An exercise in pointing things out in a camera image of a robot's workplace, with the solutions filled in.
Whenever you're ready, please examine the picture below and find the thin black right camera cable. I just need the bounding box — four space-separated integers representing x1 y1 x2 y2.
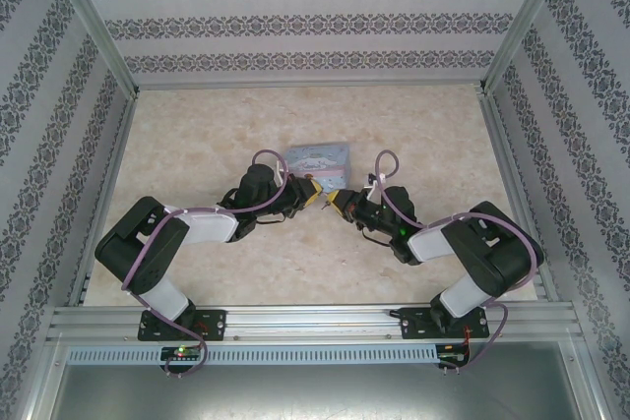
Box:
358 225 395 248

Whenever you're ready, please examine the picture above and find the light blue cartoon tin box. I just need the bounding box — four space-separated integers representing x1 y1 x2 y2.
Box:
284 141 352 189

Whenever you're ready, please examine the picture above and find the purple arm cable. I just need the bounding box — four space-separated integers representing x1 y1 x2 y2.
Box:
375 150 540 376
121 148 296 378

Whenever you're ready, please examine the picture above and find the grey metal panel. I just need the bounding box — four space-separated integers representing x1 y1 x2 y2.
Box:
29 340 604 420

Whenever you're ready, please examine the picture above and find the slotted grey cable duct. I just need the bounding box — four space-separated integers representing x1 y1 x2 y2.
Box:
66 343 440 365

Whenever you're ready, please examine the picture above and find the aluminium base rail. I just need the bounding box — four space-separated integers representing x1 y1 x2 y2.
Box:
46 304 585 342

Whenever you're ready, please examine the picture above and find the aluminium side rail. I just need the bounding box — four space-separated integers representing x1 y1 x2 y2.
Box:
479 90 560 303
66 90 142 308

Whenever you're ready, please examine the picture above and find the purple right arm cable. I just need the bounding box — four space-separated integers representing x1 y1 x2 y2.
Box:
375 150 540 376

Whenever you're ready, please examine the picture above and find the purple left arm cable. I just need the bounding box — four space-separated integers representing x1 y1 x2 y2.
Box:
121 148 296 378

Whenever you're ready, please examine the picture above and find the white right cable bracket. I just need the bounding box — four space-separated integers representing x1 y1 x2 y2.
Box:
362 171 389 196

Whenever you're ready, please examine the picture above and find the aluminium frame post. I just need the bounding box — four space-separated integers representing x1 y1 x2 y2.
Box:
41 0 142 96
479 0 577 94

